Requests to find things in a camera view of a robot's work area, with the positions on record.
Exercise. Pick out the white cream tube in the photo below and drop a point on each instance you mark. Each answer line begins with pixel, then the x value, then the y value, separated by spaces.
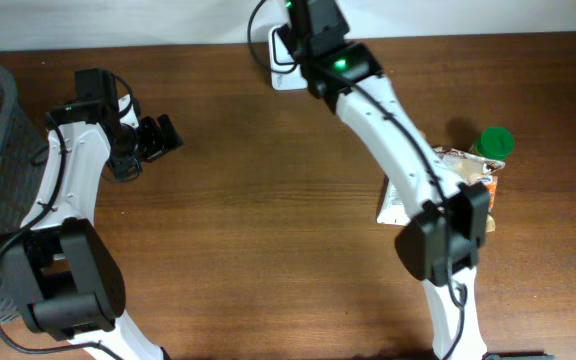
pixel 392 211

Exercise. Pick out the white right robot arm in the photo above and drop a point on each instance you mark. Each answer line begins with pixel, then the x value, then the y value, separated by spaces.
pixel 447 217

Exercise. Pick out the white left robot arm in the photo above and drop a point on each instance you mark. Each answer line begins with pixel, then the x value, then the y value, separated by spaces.
pixel 60 275

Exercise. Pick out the green lid jar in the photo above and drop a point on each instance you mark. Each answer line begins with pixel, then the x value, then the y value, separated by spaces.
pixel 495 143

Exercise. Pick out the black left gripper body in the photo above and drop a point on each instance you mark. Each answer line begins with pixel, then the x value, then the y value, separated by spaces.
pixel 148 139

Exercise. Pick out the beige snack bag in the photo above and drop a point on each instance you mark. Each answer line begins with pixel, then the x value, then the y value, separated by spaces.
pixel 472 168

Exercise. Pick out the white barcode scanner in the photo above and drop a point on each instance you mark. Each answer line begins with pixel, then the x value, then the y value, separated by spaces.
pixel 284 77

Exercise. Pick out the orange tissue pack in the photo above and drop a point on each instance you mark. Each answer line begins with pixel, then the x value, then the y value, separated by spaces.
pixel 491 184

